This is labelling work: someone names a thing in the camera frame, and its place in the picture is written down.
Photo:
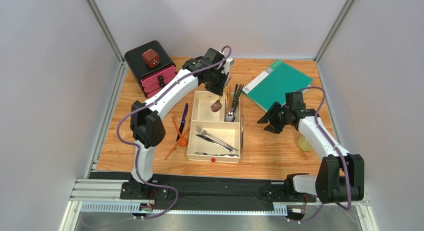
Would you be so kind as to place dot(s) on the brown cube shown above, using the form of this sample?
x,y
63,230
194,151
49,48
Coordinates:
x,y
151,58

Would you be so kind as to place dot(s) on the yellow-green mug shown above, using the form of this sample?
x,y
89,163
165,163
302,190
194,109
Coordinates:
x,y
304,144

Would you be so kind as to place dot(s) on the blue-grey chopstick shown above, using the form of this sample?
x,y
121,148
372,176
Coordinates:
x,y
241,132

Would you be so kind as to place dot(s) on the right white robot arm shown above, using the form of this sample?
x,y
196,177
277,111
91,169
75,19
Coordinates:
x,y
341,174

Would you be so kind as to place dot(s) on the orange chopstick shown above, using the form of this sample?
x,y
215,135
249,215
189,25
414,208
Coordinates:
x,y
175,147

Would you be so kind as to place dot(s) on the gold ornate spoon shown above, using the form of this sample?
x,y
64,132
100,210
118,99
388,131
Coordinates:
x,y
226,99

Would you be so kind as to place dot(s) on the white divided utensil tray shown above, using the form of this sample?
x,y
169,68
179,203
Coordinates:
x,y
214,124

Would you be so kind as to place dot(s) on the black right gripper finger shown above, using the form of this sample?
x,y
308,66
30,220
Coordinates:
x,y
275,126
272,114

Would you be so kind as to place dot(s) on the black pink drawer box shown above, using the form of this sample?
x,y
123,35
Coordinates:
x,y
151,80

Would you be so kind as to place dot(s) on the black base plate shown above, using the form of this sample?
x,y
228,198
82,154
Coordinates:
x,y
197,193

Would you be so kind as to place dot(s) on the silver table knife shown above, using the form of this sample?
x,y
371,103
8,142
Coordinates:
x,y
214,142

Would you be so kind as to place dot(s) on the orange spoon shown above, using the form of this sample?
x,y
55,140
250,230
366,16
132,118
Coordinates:
x,y
181,141
228,97

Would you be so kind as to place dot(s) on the silver fork front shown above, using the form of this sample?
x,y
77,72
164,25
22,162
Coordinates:
x,y
221,155

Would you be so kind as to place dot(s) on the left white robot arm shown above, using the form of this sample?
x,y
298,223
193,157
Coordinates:
x,y
146,121

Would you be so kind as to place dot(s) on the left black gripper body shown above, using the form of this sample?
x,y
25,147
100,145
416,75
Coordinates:
x,y
216,81

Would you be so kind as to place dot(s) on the silver fork diagonal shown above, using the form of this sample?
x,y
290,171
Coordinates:
x,y
202,131

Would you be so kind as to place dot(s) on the aluminium frame rail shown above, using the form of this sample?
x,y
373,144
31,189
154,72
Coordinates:
x,y
106,201

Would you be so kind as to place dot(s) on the black spoon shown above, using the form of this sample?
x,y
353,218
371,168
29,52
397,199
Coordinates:
x,y
234,98

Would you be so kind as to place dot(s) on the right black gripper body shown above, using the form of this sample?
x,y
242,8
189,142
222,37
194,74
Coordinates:
x,y
274,117

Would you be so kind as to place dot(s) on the iridescent rainbow spoon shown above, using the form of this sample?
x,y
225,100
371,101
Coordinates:
x,y
217,105

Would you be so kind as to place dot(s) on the green notebook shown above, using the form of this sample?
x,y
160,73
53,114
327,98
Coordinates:
x,y
273,83

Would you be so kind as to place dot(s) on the blue serrated knife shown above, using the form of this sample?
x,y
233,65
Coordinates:
x,y
183,121

